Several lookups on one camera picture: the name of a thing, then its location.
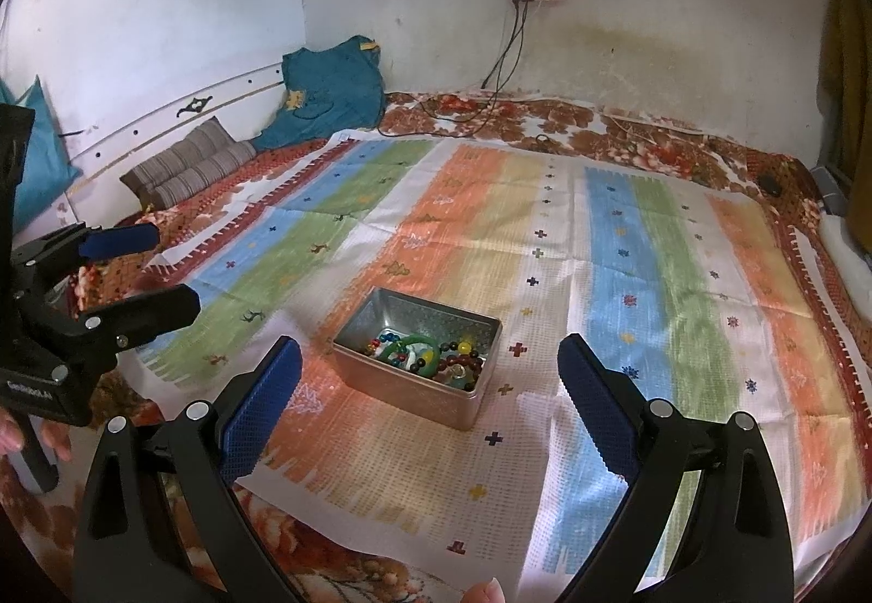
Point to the small dark loop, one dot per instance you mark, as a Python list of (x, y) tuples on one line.
[(536, 138)]

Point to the person's toe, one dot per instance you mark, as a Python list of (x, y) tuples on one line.
[(485, 591)]

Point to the yellow curtain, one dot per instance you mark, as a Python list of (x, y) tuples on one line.
[(848, 99)]

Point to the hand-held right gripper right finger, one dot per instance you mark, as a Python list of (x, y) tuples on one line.
[(599, 405)]

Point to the green bangle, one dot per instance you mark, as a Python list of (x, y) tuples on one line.
[(415, 341)]

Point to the white cushion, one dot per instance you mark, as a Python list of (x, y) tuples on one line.
[(845, 245)]

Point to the person's left hand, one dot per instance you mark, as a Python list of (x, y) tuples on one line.
[(58, 441)]

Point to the striped pastel cloth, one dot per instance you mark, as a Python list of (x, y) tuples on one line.
[(477, 222)]

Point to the grey box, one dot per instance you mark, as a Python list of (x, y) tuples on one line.
[(828, 187)]

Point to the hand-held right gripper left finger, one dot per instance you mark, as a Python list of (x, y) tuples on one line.
[(262, 412)]

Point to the white bed headboard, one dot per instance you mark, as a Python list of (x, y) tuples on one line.
[(136, 126)]

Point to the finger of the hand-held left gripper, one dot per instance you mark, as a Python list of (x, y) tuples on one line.
[(116, 241), (150, 310)]

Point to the silver metal tin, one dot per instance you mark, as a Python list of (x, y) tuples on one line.
[(409, 395)]

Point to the small black object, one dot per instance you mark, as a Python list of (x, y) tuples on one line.
[(770, 184)]

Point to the teal pillow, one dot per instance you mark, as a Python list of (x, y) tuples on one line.
[(41, 167)]

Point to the brown striped folded cushion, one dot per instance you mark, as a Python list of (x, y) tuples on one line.
[(191, 167)]

